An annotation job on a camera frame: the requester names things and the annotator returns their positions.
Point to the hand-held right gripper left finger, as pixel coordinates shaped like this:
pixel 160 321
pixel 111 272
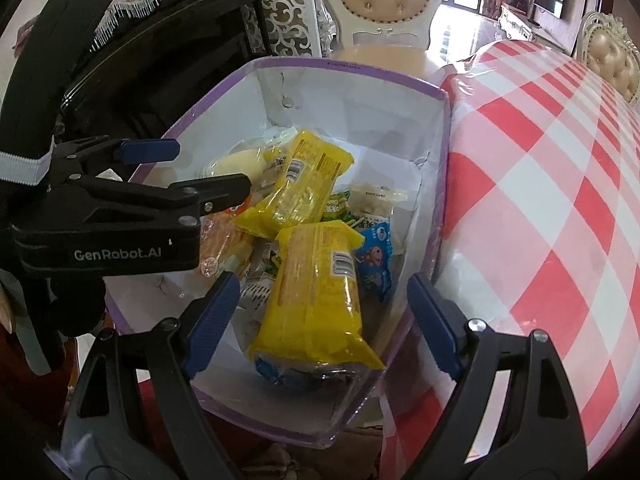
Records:
pixel 215 317

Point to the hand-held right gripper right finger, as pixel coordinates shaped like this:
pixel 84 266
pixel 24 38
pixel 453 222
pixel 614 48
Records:
pixel 430 325

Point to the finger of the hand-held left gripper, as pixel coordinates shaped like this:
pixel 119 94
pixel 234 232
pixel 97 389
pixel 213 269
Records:
pixel 225 187
pixel 150 150

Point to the bread packet orange label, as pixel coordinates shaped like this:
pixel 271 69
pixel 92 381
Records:
pixel 225 245

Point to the yellow snack packet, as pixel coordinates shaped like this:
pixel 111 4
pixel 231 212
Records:
pixel 300 180
pixel 315 300

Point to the green pea snack packet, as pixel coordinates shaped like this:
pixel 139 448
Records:
pixel 340 210

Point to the cream nut snack packet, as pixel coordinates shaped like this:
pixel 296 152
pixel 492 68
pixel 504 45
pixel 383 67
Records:
pixel 375 200

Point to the white storage box purple rim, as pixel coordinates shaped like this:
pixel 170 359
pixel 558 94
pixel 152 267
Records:
pixel 350 110

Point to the pale cake clear packet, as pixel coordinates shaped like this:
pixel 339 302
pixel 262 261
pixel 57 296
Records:
pixel 240 160

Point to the white printed snack packet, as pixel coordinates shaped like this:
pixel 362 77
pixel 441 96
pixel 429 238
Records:
pixel 257 290

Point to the black cabinet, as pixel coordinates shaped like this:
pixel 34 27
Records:
pixel 165 70

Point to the blue cartoon snack packet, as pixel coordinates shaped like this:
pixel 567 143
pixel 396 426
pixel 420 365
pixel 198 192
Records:
pixel 375 260

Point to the clear blue-edged snack packet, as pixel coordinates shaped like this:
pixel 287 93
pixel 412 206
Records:
pixel 300 372

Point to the dark red clothing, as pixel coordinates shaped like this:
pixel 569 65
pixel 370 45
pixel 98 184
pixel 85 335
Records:
pixel 155 425

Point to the red checkered tablecloth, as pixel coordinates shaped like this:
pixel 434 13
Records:
pixel 525 210

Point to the white lattice screen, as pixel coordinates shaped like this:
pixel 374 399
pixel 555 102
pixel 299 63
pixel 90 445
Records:
pixel 290 10

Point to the white television cabinet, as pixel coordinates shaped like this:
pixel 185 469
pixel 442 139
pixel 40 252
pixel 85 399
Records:
pixel 525 25

